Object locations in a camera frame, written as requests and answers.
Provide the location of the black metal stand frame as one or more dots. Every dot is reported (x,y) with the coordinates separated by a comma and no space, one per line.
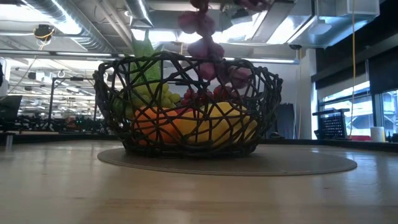
(51,99)

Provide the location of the white paper cup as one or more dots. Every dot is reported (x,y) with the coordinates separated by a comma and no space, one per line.
(377,134)

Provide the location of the dark woven wicker basket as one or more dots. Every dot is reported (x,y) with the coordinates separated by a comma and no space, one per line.
(186,151)

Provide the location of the green grape bunch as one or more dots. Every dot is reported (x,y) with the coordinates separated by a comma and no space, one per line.
(168,99)

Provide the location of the dark monitor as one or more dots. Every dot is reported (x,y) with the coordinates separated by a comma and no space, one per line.
(11,107)

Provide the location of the narrow silver ventilation duct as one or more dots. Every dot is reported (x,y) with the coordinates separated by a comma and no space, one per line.
(140,11)

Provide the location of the yellow banana bunch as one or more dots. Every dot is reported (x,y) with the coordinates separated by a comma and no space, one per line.
(224,124)

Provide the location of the black plastic crate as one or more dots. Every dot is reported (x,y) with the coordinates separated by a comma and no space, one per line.
(332,126)

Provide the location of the orange-yellow lemon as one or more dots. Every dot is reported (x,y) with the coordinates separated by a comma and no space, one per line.
(186,124)

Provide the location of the large purple fruit bunch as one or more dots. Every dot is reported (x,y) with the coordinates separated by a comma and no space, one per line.
(205,49)

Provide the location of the small silver post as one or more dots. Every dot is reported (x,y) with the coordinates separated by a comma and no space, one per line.
(8,143)

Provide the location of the red bin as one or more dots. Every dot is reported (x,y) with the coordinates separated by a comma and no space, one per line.
(360,137)

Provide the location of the wide silver ventilation duct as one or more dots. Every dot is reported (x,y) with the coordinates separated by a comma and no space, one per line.
(87,34)

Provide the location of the dark grey panel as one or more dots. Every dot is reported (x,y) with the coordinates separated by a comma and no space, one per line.
(286,121)

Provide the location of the grey round placemat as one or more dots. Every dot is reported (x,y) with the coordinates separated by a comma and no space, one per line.
(248,166)

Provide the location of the orange fruit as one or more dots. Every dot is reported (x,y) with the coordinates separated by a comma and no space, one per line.
(152,124)

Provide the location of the black round object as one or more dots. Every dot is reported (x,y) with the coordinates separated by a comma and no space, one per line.
(276,135)

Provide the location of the dark red grape bunch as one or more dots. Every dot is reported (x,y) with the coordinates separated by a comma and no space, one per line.
(189,95)

